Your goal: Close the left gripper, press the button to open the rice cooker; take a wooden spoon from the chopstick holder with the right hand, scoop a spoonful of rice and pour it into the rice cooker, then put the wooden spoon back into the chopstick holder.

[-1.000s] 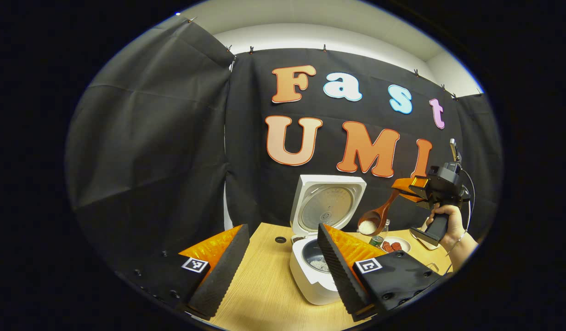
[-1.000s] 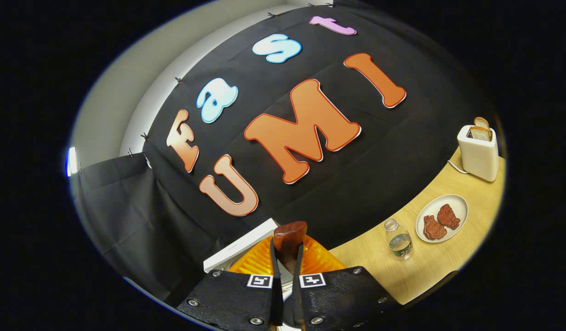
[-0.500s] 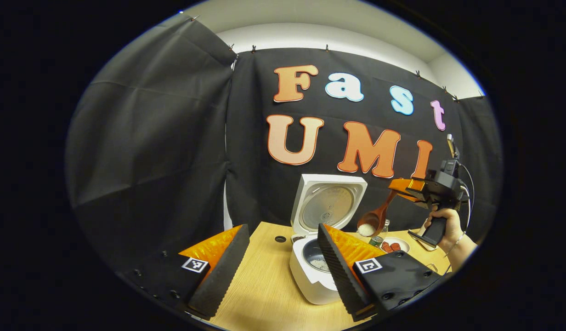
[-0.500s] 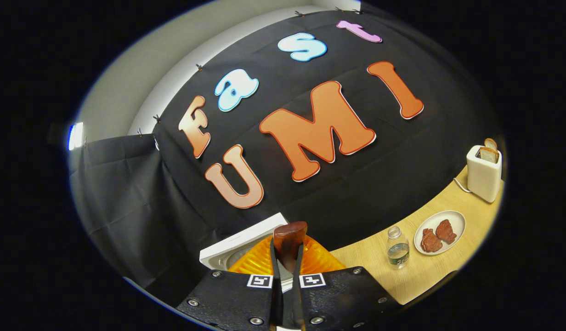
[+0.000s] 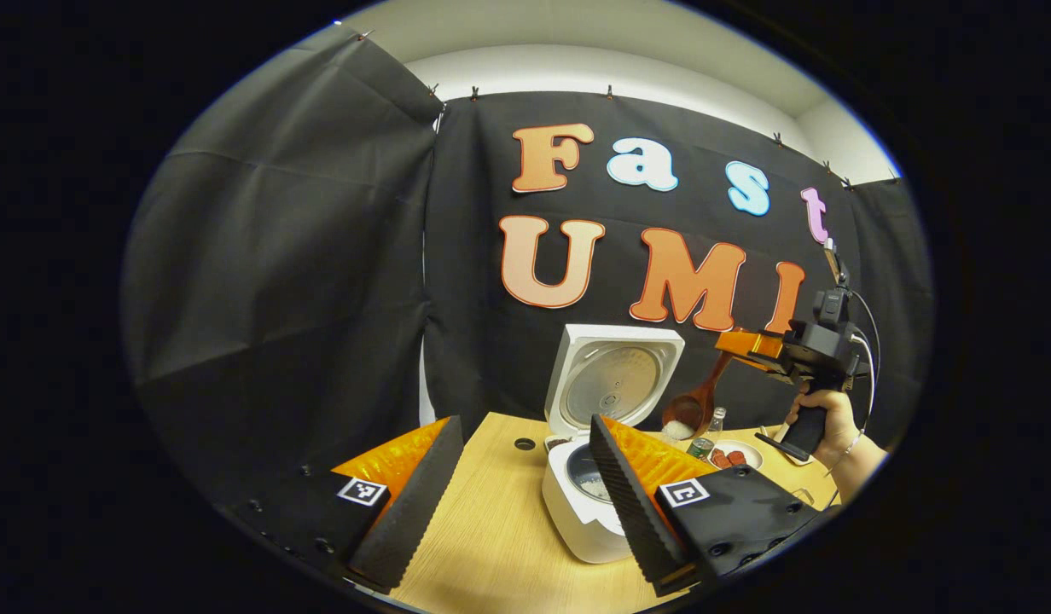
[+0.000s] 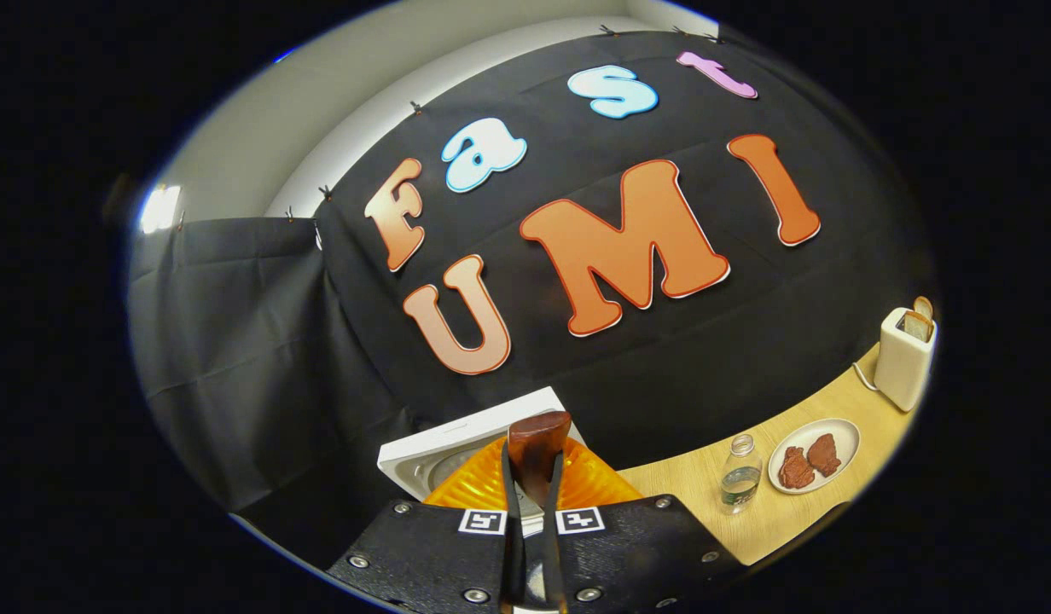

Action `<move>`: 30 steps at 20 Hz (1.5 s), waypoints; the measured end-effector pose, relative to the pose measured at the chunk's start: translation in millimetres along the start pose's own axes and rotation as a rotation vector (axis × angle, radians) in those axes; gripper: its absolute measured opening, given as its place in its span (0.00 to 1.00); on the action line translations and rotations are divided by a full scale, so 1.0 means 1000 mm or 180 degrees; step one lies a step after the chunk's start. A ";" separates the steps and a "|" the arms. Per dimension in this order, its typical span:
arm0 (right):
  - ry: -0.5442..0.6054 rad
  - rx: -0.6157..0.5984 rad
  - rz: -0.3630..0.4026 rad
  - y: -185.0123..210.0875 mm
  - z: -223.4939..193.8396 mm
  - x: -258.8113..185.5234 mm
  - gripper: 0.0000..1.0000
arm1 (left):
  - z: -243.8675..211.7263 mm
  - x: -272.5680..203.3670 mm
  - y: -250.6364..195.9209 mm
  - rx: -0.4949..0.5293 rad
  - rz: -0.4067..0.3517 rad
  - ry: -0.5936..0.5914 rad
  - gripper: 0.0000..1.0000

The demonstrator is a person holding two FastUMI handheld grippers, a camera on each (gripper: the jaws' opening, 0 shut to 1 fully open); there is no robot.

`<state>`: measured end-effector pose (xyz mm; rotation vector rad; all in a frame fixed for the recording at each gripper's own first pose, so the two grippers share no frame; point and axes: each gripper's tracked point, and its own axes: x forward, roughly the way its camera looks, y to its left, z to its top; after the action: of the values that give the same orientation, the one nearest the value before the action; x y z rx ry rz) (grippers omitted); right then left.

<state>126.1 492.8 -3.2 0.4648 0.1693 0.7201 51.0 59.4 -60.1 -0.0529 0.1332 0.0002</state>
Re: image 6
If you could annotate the white oval plate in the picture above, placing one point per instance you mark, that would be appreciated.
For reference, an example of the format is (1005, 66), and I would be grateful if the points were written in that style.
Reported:
(845, 439)

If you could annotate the white rice cooker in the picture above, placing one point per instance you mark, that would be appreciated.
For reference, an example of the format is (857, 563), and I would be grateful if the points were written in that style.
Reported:
(457, 435)

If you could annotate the white toaster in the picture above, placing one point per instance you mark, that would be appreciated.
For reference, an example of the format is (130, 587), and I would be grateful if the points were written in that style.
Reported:
(899, 371)

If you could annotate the brown wooden spoon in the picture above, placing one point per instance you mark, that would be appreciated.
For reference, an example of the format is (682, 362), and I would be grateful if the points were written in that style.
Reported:
(538, 443)

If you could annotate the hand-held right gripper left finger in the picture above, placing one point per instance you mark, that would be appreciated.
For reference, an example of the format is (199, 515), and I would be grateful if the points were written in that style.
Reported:
(423, 554)

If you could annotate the clear plastic water bottle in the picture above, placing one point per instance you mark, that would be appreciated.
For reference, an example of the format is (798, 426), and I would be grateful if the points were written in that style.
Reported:
(739, 486)

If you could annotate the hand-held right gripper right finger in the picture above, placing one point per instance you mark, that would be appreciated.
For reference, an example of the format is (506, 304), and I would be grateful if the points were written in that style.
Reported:
(636, 554)

